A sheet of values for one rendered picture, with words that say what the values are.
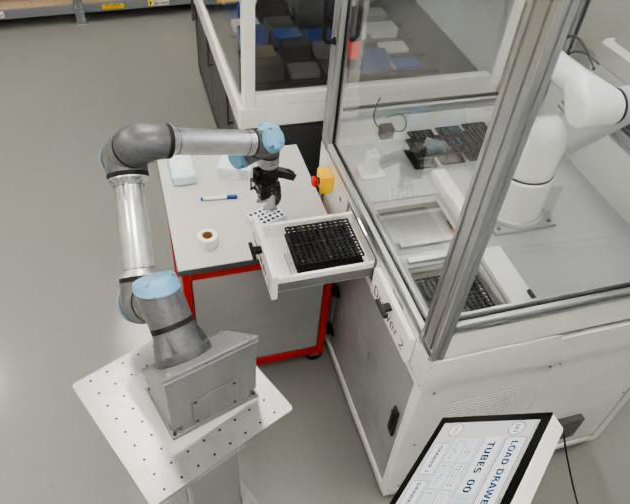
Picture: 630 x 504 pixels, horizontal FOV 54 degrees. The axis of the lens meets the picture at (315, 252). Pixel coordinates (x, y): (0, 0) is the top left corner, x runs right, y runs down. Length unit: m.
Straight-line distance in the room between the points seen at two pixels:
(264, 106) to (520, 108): 1.59
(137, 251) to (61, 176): 2.11
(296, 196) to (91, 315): 1.19
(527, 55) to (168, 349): 1.07
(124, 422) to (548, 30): 1.39
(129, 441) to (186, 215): 0.89
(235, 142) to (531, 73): 0.93
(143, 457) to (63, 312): 1.46
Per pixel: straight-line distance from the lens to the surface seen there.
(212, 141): 1.77
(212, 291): 2.25
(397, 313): 1.81
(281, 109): 2.64
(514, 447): 1.39
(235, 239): 2.21
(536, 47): 1.16
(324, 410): 2.68
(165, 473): 1.72
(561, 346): 1.97
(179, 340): 1.61
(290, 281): 1.92
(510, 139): 1.22
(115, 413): 1.83
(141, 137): 1.70
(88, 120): 4.26
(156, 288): 1.60
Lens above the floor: 2.31
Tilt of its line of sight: 45 degrees down
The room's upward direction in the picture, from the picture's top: 6 degrees clockwise
